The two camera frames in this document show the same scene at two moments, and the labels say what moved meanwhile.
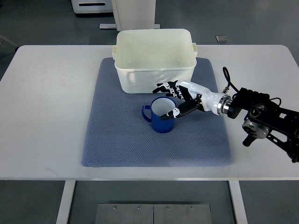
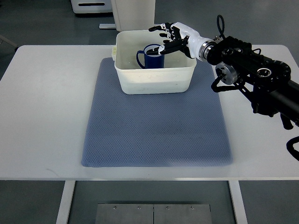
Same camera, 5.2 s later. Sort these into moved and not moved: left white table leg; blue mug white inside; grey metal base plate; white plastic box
Moved: blue mug white inside
Not moved: left white table leg; grey metal base plate; white plastic box
